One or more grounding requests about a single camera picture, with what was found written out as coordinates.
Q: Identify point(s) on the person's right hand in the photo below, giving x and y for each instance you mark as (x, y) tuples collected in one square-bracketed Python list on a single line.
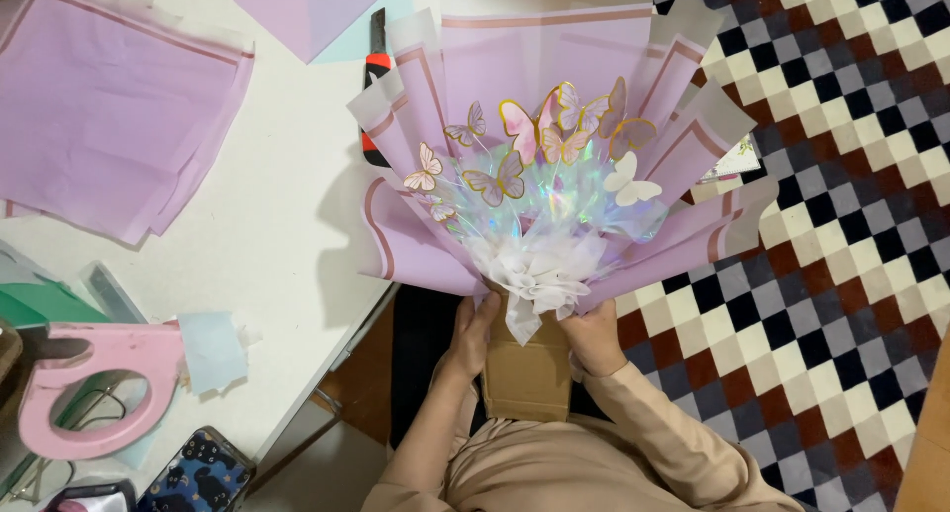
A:
[(595, 345)]

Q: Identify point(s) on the person's left hand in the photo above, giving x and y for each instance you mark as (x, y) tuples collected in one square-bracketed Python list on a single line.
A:
[(469, 345)]

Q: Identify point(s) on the person's left fingers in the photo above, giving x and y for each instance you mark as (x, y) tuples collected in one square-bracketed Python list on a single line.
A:
[(481, 310)]

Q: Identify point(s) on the person's right fingers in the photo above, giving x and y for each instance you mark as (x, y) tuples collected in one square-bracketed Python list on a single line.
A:
[(570, 320)]

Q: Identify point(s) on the lilac butterfly bouquet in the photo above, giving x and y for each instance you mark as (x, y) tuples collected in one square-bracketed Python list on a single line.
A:
[(534, 59)]

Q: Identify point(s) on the person's black trousers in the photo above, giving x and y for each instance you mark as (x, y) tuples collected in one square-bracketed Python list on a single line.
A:
[(423, 356)]

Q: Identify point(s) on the person's beige top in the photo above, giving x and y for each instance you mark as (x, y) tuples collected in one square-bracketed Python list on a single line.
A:
[(534, 471)]

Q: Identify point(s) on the metal table leg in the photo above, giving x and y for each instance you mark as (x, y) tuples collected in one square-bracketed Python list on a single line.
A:
[(330, 401)]

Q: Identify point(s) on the floral printed card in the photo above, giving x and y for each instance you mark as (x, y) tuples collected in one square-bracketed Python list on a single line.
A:
[(733, 162)]

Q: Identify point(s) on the red and black utility knife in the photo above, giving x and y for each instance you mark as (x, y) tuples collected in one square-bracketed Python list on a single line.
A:
[(375, 67)]

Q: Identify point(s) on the small light blue paper piece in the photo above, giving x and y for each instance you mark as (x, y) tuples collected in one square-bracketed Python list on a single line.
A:
[(211, 349)]

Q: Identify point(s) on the checkered rug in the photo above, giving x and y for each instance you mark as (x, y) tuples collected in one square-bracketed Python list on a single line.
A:
[(839, 237)]

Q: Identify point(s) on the pale blue paper sheet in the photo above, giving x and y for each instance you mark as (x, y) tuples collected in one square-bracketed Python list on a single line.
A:
[(371, 30)]

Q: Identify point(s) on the dark blue cat print pouch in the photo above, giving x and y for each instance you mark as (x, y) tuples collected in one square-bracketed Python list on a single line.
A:
[(197, 473)]

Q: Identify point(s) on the lilac wrapping sheet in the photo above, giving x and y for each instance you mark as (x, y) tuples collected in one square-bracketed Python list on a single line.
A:
[(304, 7)]

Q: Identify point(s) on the wooden furniture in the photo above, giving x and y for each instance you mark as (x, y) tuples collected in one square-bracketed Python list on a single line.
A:
[(928, 452)]

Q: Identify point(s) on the pink tape dispenser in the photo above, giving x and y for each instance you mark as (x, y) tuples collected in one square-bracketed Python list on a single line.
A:
[(96, 393)]

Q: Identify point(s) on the stack of lilac wrapping sheets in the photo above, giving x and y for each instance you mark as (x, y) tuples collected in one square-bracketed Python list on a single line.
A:
[(111, 111)]

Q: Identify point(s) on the black device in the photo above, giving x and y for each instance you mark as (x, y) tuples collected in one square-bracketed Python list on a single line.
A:
[(93, 497)]

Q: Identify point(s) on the green paper sheet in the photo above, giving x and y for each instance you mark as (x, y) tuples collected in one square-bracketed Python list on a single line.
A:
[(44, 304)]

